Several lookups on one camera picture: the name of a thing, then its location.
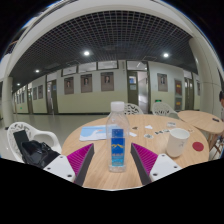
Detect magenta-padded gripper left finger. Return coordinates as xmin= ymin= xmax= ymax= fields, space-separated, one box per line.
xmin=43 ymin=143 xmax=95 ymax=187

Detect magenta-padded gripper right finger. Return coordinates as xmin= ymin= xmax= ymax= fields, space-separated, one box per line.
xmin=130 ymin=142 xmax=183 ymax=186

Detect clear plastic water bottle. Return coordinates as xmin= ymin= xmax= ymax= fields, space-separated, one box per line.
xmin=105 ymin=101 xmax=131 ymax=173

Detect white mug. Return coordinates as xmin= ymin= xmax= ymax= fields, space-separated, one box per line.
xmin=165 ymin=127 xmax=191 ymax=158

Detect black bag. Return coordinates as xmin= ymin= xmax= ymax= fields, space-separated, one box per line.
xmin=12 ymin=129 xmax=62 ymax=169

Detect white lattice plastic chair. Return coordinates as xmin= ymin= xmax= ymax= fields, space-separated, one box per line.
xmin=123 ymin=102 xmax=144 ymax=116
xmin=151 ymin=101 xmax=181 ymax=119
xmin=6 ymin=121 xmax=63 ymax=164

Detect flat round red coaster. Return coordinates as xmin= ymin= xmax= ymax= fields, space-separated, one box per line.
xmin=191 ymin=141 xmax=205 ymax=152

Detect blue and white paper sheet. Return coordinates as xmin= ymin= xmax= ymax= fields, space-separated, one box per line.
xmin=79 ymin=124 xmax=108 ymax=142

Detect round wooden table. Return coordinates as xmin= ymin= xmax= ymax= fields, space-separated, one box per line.
xmin=177 ymin=110 xmax=224 ymax=151

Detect white chair with wooden legs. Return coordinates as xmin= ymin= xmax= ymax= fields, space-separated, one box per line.
xmin=213 ymin=132 xmax=224 ymax=158

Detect dark green door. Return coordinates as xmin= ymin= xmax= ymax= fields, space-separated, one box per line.
xmin=126 ymin=70 xmax=149 ymax=114

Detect round ceiling lights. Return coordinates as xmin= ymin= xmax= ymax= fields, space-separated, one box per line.
xmin=33 ymin=48 xmax=171 ymax=74

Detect framed wall portraits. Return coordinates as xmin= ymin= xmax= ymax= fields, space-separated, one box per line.
xmin=14 ymin=71 xmax=202 ymax=101

